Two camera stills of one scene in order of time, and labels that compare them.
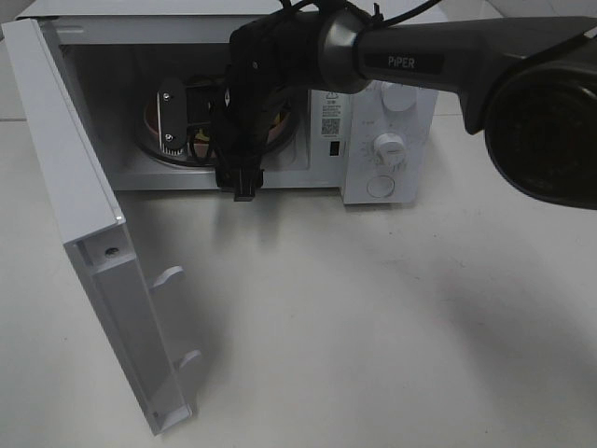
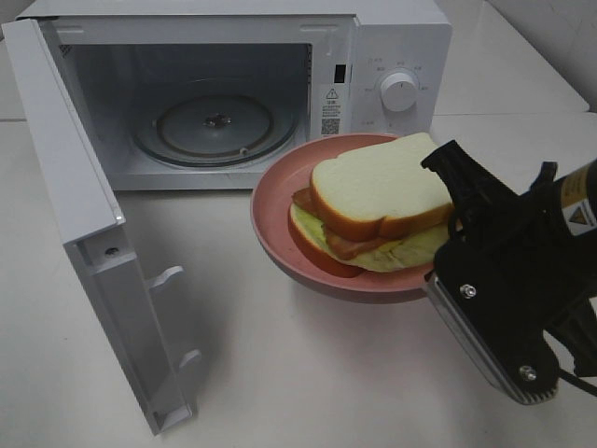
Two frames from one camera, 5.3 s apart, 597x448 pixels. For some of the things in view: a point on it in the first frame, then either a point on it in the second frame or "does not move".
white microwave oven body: [145, 76] does not move
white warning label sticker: [332, 115] does not move
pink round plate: [207, 150] to [270, 210]
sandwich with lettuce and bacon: [201, 134] to [373, 207]
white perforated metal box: [113, 278] does not move
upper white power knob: [399, 97] does not move
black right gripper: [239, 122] to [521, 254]
